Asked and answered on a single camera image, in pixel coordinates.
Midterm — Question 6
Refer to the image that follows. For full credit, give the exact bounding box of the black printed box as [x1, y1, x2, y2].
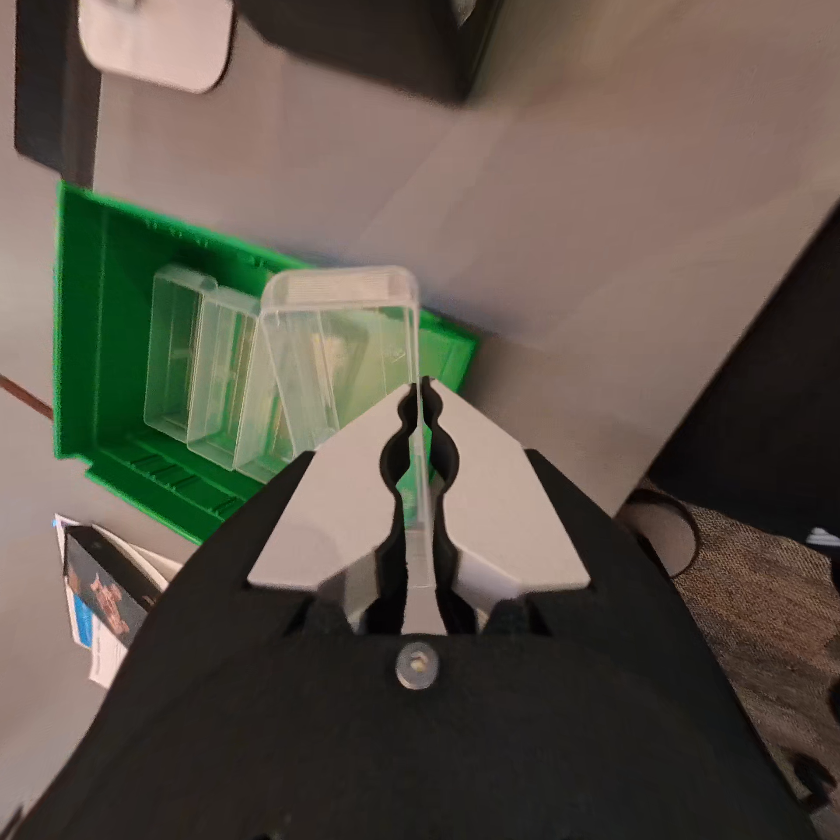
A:
[62, 525, 165, 654]

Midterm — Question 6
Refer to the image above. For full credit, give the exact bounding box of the brown cable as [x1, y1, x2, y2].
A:
[0, 373, 55, 419]

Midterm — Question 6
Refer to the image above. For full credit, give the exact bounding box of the black drawer cabinet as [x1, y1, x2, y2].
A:
[239, 0, 506, 107]

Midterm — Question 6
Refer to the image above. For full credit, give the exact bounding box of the green plastic bin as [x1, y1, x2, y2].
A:
[52, 182, 480, 546]

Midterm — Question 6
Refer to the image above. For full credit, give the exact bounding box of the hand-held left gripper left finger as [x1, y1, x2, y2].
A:
[247, 384, 421, 632]

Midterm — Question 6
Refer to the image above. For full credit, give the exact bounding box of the clear plastic drawer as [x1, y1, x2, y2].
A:
[234, 311, 342, 483]
[143, 264, 217, 441]
[260, 264, 437, 595]
[187, 287, 263, 470]

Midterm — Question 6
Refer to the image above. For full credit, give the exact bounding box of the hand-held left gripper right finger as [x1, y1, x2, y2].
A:
[423, 376, 592, 624]

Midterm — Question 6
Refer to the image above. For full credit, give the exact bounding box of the white stand base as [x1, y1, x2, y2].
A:
[77, 0, 237, 94]

